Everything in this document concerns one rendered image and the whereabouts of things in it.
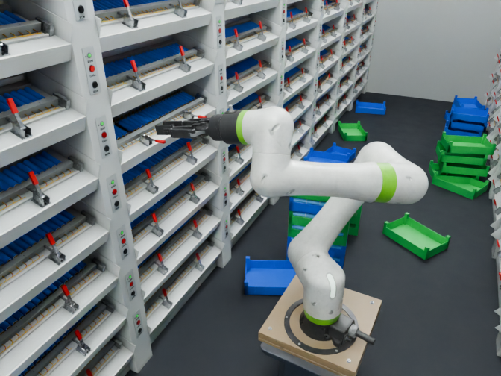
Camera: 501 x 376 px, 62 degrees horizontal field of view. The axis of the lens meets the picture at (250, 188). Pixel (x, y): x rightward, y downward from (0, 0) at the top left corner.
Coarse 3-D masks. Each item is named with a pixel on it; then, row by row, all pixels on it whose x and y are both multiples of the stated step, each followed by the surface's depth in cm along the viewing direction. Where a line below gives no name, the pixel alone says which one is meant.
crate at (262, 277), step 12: (252, 264) 218; (264, 264) 218; (276, 264) 218; (288, 264) 218; (252, 276) 214; (264, 276) 214; (276, 276) 214; (288, 276) 214; (252, 288) 201; (264, 288) 200; (276, 288) 200
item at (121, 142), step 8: (192, 104) 168; (176, 112) 160; (160, 120) 152; (168, 120) 156; (176, 120) 158; (144, 128) 145; (152, 128) 148; (128, 136) 138; (136, 136) 141; (120, 144) 134
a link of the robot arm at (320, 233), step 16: (368, 144) 136; (384, 144) 134; (368, 160) 132; (384, 160) 127; (336, 208) 139; (352, 208) 138; (320, 224) 141; (336, 224) 140; (304, 240) 143; (320, 240) 141; (288, 256) 149
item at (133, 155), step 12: (192, 84) 177; (204, 96) 176; (216, 96) 175; (204, 108) 174; (180, 120) 161; (156, 132) 149; (132, 144) 140; (156, 144) 144; (168, 144) 153; (120, 156) 128; (132, 156) 135; (144, 156) 141
